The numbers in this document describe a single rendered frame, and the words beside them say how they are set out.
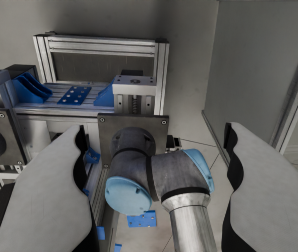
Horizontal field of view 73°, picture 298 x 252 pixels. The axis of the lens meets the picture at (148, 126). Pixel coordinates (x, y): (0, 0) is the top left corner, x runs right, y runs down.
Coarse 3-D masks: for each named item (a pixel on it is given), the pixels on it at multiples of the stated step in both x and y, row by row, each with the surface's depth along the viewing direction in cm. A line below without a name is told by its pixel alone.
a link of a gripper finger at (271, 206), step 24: (240, 144) 9; (264, 144) 9; (240, 168) 8; (264, 168) 8; (288, 168) 8; (240, 192) 7; (264, 192) 7; (288, 192) 7; (240, 216) 6; (264, 216) 6; (288, 216) 6; (240, 240) 6; (264, 240) 5; (288, 240) 5
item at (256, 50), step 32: (288, 0) 66; (224, 32) 122; (256, 32) 86; (288, 32) 66; (224, 64) 123; (256, 64) 86; (288, 64) 66; (224, 96) 124; (256, 96) 87; (224, 128) 125; (256, 128) 87
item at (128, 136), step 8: (128, 128) 63; (136, 128) 63; (112, 136) 65; (120, 136) 62; (128, 136) 60; (136, 136) 61; (144, 136) 62; (152, 136) 65; (112, 144) 62; (120, 144) 59; (128, 144) 59; (136, 144) 59; (144, 144) 60; (152, 144) 63; (112, 152) 61; (144, 152) 58; (152, 152) 63
